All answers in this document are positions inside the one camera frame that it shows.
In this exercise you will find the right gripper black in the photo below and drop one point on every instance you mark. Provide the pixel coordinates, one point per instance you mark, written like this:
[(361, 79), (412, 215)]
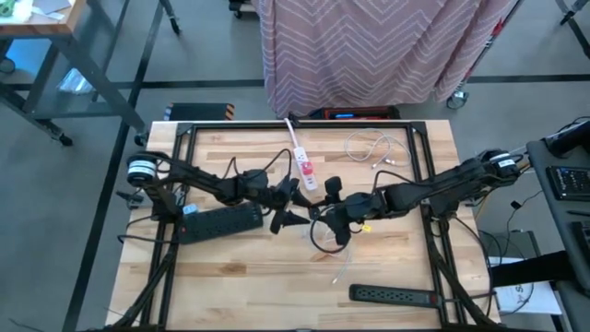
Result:
[(350, 209)]

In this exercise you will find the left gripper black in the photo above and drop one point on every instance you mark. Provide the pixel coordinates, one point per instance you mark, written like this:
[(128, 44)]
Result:
[(279, 196)]

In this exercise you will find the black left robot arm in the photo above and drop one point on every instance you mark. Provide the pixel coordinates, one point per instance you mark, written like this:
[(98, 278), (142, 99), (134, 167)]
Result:
[(203, 182)]

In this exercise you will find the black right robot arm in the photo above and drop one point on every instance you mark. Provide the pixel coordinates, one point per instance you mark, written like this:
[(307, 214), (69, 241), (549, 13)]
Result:
[(428, 186)]

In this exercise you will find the large black power strip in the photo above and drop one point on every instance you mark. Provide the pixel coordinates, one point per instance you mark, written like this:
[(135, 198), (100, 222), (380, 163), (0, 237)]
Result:
[(221, 223)]

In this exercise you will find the pale blue label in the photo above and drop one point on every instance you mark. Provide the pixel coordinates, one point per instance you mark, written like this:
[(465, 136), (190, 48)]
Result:
[(190, 209)]

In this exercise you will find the red and black toolbox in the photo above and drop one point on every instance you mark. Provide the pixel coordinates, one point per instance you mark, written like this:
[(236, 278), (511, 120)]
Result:
[(359, 113)]

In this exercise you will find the slim black power strip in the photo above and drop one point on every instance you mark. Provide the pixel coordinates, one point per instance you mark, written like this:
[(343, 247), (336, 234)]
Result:
[(392, 295)]

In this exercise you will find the black box with orange stripes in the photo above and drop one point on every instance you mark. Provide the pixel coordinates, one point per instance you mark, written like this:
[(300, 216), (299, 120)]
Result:
[(198, 111)]

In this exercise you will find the pink chevron cloth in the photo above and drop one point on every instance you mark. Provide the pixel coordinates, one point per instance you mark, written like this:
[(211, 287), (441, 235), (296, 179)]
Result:
[(350, 50)]

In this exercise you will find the metal rack with caster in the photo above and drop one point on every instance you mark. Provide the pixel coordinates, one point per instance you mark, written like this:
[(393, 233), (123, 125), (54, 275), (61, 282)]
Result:
[(457, 99)]

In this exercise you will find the black cart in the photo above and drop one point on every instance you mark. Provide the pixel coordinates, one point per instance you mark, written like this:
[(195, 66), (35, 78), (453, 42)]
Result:
[(239, 7)]

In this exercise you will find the black beam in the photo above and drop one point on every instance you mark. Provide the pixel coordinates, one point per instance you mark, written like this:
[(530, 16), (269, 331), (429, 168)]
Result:
[(530, 269)]

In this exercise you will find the white printed paper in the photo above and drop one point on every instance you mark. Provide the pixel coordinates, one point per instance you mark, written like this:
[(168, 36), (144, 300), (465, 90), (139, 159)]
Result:
[(530, 299)]

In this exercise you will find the grey desk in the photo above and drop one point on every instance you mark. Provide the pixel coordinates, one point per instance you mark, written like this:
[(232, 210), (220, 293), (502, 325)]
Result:
[(548, 184)]

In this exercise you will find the black stand leg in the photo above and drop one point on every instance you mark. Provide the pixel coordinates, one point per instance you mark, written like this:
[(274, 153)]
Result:
[(574, 23), (169, 16)]

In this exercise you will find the black keypad device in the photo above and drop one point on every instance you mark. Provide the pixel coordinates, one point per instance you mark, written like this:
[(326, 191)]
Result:
[(569, 182)]

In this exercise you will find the clear plastic bag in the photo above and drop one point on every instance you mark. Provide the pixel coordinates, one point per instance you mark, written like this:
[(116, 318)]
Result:
[(76, 83)]

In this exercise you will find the black desk device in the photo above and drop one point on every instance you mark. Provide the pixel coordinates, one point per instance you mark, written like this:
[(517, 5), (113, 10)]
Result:
[(569, 138)]

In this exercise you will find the wooden side table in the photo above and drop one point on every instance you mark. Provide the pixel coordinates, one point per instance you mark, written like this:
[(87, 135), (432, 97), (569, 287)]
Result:
[(46, 25)]

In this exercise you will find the white paper sheets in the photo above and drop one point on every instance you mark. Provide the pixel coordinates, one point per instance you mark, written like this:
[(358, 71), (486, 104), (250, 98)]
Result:
[(27, 11)]

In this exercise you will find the black metal table frame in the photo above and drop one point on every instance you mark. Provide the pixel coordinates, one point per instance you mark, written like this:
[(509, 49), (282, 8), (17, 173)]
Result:
[(350, 125)]

